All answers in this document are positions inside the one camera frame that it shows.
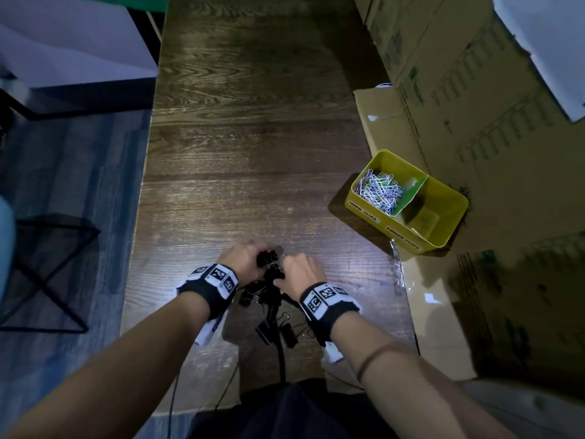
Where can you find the person's left hand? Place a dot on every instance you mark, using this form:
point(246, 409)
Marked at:
point(244, 260)

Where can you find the person's right hand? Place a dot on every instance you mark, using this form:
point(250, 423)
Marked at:
point(299, 274)

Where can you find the group of black binder clips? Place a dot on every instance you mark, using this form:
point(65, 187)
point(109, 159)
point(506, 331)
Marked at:
point(267, 259)

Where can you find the paper clips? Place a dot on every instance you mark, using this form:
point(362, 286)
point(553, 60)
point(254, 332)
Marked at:
point(379, 192)

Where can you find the yellow divided bin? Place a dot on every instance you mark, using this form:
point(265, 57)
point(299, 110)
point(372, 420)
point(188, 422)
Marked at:
point(443, 214)

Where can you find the person's right forearm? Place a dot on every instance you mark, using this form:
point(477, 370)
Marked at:
point(411, 393)

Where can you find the person's left forearm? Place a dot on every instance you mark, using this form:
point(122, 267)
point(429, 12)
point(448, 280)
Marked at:
point(114, 379)

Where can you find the person's black clothing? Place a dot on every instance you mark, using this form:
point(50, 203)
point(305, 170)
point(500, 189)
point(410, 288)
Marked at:
point(297, 411)

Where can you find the large printed cardboard box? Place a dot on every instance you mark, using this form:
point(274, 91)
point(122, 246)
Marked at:
point(502, 155)

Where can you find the black left wristband with markers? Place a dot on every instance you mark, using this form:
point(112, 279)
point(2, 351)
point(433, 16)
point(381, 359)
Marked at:
point(212, 294)

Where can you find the black wristband with markers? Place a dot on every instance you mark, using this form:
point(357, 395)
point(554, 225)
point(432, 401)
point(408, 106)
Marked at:
point(212, 294)
point(326, 324)

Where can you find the black right wristband with markers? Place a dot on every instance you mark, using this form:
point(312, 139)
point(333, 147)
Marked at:
point(326, 324)

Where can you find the green divider card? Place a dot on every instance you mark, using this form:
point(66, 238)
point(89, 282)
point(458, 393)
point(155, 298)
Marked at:
point(411, 194)

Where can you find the black metal stool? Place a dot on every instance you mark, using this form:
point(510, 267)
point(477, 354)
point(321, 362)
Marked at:
point(45, 233)

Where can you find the small white round object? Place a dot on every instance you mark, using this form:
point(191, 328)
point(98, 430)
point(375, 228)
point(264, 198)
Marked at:
point(384, 85)

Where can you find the light blue object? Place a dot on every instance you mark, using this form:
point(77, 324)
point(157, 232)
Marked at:
point(4, 242)

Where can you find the white furniture with black base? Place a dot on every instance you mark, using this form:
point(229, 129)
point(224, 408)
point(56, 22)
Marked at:
point(68, 41)

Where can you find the green cloth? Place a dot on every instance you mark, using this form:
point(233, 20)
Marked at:
point(128, 0)

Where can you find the white paper sheet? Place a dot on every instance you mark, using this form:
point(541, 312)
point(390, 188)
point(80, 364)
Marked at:
point(548, 45)

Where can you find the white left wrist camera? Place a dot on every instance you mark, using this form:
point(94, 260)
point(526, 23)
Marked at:
point(209, 331)

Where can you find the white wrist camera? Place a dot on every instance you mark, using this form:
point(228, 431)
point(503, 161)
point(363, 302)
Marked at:
point(209, 331)
point(332, 352)

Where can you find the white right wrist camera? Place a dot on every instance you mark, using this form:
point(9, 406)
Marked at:
point(332, 352)

